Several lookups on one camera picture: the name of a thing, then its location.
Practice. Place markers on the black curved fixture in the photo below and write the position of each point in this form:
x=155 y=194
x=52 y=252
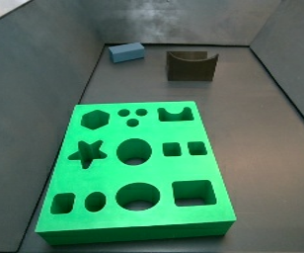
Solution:
x=191 y=66

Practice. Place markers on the green foam shape board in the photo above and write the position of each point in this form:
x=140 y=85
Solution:
x=136 y=177

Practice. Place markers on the blue rectangular block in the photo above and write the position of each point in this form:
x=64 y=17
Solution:
x=125 y=52

